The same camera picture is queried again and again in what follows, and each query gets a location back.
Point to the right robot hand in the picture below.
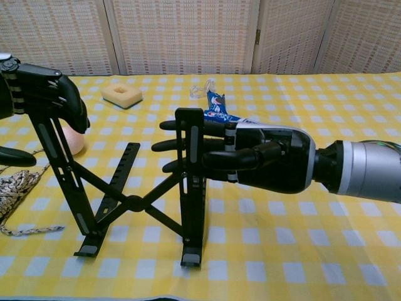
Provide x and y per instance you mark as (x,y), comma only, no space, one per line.
(269,156)

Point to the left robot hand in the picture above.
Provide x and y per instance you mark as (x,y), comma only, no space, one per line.
(47,91)

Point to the black folding laptop stand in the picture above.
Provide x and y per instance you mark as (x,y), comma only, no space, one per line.
(134,202)

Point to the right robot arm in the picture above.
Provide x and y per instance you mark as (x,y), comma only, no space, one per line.
(369,169)

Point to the yellow checkered tablecloth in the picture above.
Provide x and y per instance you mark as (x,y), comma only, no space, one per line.
(282,235)

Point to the pink ball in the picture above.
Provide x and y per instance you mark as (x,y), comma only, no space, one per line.
(76,143)

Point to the blue white toothpaste tube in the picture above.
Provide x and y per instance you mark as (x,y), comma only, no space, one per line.
(219,116)

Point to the blue torn toothpaste package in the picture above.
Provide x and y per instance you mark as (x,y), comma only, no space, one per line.
(216,100)

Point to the yellow sponge with hole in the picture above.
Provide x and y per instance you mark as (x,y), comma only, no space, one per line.
(127,99)

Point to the clear plastic packaging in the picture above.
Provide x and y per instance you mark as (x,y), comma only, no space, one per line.
(199,92)

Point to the brass screen hinge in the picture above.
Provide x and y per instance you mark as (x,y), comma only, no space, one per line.
(258,36)

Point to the woven folding screen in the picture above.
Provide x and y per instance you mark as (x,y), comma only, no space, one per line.
(181,37)

